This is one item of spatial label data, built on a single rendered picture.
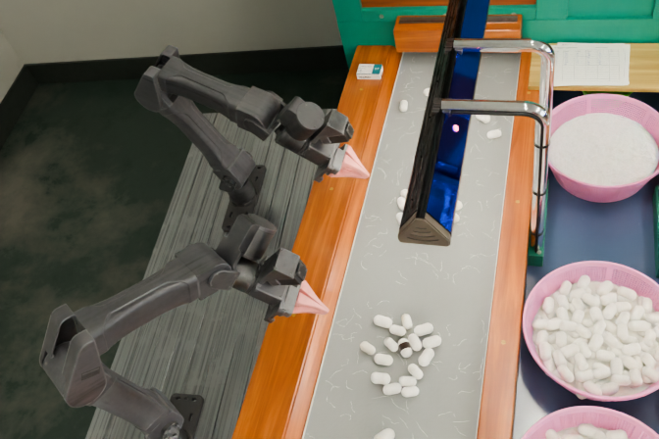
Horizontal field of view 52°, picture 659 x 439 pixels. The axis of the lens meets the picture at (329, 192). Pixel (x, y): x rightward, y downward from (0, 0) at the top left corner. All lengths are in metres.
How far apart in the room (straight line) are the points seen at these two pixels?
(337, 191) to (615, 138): 0.61
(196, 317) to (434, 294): 0.53
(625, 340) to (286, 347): 0.61
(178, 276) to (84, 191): 1.88
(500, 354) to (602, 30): 0.83
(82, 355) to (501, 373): 0.69
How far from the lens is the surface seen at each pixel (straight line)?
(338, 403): 1.29
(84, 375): 1.08
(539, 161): 1.20
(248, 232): 1.13
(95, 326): 1.06
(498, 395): 1.24
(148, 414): 1.26
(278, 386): 1.30
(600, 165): 1.56
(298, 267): 1.12
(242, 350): 1.47
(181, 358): 1.51
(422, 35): 1.70
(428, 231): 1.03
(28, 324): 2.68
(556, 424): 1.25
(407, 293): 1.37
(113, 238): 2.72
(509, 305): 1.32
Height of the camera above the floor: 1.92
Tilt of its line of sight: 50 degrees down
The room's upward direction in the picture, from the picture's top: 19 degrees counter-clockwise
